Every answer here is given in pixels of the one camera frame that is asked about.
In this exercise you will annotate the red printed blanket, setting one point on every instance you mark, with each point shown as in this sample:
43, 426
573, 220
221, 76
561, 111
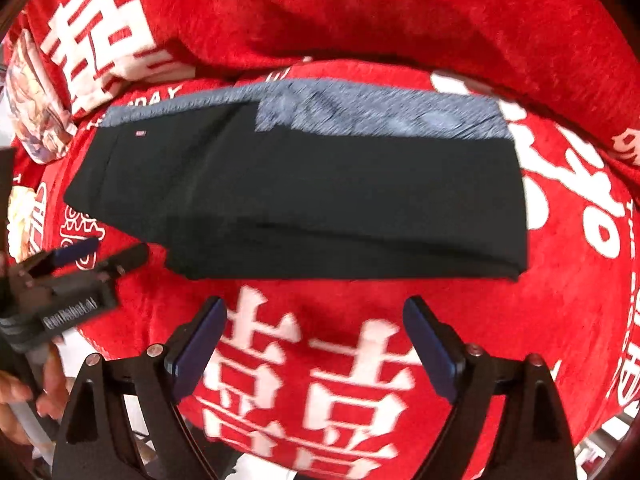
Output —
400, 25

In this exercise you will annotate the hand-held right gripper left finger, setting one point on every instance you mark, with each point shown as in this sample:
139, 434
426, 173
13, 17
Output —
197, 350

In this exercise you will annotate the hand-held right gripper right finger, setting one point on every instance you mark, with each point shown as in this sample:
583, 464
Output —
432, 350

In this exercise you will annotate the pale printed cloth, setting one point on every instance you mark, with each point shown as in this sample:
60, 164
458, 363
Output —
25, 220

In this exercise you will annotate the black pants with blue trim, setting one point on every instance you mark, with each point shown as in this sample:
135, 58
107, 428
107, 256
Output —
325, 195

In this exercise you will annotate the person's left hand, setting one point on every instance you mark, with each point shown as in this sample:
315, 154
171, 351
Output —
55, 390

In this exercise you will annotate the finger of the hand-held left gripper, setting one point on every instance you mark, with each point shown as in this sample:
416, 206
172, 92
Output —
75, 252
125, 260

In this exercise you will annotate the printed cartoon pillow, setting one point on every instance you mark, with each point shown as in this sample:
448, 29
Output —
40, 105

